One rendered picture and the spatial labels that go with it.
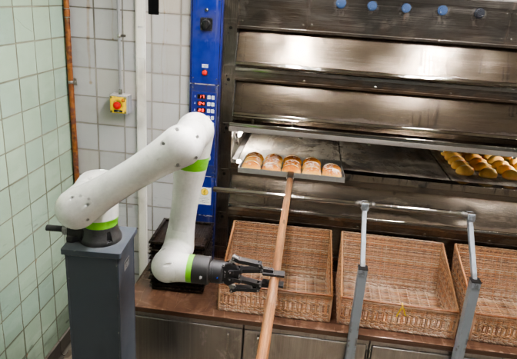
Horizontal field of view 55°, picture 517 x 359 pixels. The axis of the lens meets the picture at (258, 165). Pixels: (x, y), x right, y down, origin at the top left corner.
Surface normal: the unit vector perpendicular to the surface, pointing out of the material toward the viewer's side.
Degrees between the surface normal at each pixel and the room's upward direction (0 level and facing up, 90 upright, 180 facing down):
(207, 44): 90
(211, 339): 90
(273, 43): 68
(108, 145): 90
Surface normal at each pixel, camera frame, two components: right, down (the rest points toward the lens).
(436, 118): -0.08, -0.03
